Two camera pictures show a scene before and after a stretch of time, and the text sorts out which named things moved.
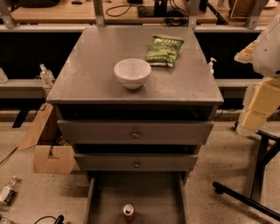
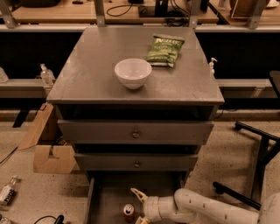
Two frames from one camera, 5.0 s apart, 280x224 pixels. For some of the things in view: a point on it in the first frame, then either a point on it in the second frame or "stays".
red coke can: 129,213 stays
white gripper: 268,53 → 152,207
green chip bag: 164,50 stays
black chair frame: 267,153 stays
